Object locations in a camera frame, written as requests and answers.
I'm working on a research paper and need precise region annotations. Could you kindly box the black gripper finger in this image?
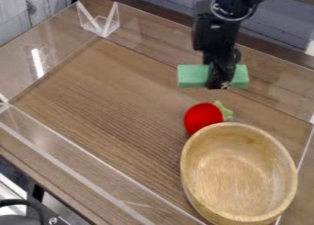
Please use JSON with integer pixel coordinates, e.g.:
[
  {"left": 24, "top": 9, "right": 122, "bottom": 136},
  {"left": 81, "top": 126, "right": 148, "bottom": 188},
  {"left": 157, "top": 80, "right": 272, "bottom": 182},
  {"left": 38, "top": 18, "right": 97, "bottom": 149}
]
[{"left": 205, "top": 62, "right": 236, "bottom": 89}]

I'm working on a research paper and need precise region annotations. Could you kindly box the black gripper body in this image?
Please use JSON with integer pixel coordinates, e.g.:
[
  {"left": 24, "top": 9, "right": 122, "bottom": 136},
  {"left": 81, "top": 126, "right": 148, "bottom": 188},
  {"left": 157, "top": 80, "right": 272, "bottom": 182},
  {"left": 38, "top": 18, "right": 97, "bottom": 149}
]
[{"left": 192, "top": 0, "right": 243, "bottom": 70}]

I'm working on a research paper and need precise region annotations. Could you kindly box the green rectangular block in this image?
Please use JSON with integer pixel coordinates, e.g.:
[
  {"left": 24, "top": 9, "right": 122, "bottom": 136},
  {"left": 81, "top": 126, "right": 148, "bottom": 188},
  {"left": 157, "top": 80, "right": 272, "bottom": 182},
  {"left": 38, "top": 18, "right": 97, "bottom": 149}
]
[{"left": 176, "top": 64, "right": 248, "bottom": 89}]

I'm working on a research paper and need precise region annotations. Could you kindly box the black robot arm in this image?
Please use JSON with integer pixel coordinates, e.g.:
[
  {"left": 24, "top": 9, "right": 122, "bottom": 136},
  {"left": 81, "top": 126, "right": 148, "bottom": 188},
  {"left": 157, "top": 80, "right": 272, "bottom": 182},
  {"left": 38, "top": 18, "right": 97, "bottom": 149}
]
[{"left": 192, "top": 0, "right": 264, "bottom": 89}]

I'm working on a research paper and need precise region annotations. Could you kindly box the brown wooden bowl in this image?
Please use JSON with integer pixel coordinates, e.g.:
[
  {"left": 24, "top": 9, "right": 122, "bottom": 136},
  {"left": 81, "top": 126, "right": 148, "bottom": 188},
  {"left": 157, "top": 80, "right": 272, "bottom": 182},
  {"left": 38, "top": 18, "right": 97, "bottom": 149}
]
[{"left": 180, "top": 122, "right": 298, "bottom": 225}]

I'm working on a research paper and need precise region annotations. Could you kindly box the red plush strawberry toy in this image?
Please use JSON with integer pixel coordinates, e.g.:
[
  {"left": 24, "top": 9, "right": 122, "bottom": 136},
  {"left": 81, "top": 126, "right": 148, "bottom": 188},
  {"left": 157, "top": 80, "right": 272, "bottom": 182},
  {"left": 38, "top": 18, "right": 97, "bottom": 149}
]
[{"left": 183, "top": 100, "right": 233, "bottom": 135}]

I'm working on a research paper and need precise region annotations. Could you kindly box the black table leg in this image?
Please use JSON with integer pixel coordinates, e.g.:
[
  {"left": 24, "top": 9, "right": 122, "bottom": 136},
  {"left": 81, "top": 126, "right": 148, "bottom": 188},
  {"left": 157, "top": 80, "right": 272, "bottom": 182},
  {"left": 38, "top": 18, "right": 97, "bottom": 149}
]
[{"left": 26, "top": 184, "right": 44, "bottom": 203}]

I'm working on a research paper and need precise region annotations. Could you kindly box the clear acrylic corner bracket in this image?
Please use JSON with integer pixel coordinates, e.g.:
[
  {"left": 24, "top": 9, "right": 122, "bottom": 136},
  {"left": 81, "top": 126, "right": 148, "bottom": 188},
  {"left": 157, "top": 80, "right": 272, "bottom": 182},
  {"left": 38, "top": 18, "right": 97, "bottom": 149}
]
[{"left": 76, "top": 2, "right": 120, "bottom": 38}]

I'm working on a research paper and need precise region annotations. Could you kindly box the clear acrylic barrier wall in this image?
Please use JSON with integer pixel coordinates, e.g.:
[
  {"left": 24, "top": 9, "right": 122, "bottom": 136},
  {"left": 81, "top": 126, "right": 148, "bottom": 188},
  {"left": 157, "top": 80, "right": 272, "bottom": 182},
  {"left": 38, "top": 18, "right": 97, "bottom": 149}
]
[{"left": 0, "top": 95, "right": 204, "bottom": 225}]

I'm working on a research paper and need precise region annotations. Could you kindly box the black cable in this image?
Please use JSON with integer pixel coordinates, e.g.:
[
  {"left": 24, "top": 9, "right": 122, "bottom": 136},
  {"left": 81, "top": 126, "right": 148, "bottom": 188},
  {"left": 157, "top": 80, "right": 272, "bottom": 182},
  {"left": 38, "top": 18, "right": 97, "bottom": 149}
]
[{"left": 0, "top": 198, "right": 41, "bottom": 225}]

